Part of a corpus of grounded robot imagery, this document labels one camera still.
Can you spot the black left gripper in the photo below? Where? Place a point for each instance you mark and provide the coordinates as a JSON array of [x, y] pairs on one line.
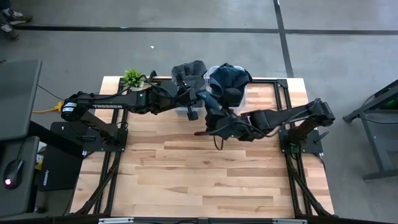
[[168, 98]]

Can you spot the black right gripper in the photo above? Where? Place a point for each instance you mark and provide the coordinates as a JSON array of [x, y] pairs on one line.
[[236, 124]]

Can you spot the blue denim baseball cap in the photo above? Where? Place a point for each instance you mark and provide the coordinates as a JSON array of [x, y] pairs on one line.
[[211, 101]]

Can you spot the dark navy baseball cap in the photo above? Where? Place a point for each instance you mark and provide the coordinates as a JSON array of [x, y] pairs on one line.
[[230, 76]]

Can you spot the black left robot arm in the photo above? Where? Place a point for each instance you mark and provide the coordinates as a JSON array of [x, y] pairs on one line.
[[105, 104]]

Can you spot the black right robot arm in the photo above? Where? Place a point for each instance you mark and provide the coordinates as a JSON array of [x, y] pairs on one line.
[[280, 116]]

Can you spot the clear plastic bin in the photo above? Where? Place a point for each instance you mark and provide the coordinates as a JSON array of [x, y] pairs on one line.
[[240, 109], [182, 111]]

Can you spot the green plant in white pot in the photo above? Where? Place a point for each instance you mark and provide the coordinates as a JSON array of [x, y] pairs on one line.
[[133, 77]]

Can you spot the black Trossen box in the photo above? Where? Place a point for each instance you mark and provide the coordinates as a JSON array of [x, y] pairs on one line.
[[62, 171]]

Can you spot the black desk beam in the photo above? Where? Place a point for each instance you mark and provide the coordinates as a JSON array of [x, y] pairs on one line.
[[46, 137]]

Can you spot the black side table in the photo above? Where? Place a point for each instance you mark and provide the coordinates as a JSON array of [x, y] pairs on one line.
[[377, 143]]

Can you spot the grey desk panel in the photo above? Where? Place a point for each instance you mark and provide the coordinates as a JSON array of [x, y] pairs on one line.
[[18, 93], [18, 202]]

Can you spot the black computer mouse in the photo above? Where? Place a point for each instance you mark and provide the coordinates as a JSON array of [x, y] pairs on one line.
[[13, 174]]

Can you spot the person's shoe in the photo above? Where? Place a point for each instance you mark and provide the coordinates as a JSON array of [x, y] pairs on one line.
[[9, 31], [18, 16]]

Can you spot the black aluminium table frame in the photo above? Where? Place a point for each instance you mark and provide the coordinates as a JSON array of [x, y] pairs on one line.
[[282, 83]]

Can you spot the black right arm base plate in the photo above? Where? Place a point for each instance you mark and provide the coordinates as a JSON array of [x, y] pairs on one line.
[[311, 146]]

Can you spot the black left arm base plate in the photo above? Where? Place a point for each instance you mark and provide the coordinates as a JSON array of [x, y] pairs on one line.
[[65, 137]]

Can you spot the silver metal bracket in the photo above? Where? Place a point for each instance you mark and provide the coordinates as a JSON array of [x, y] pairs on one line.
[[115, 220], [289, 221]]

